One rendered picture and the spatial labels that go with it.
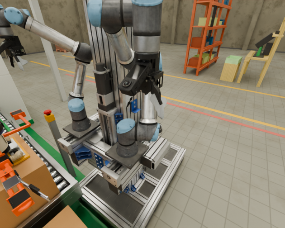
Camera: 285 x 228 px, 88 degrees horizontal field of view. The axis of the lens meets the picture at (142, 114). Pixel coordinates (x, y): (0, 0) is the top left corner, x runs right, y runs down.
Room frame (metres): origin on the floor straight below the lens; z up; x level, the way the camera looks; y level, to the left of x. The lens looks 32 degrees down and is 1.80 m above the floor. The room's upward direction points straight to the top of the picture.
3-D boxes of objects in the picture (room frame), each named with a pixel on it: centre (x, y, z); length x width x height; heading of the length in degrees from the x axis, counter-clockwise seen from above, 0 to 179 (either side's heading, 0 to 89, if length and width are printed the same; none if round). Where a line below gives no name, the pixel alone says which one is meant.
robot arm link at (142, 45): (0.46, -0.01, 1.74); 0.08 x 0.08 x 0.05
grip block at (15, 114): (1.13, 1.12, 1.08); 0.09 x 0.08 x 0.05; 142
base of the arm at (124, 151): (0.74, 0.10, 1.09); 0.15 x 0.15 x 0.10
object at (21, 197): (0.37, 0.57, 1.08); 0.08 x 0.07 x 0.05; 52
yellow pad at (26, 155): (0.81, 0.99, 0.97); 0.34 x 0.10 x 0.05; 52
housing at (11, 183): (0.45, 0.67, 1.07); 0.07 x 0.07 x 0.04; 52
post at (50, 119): (1.25, 0.94, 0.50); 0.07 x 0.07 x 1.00; 53
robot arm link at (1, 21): (1.01, 0.82, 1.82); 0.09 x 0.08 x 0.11; 116
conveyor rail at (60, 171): (1.47, 1.52, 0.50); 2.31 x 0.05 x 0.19; 53
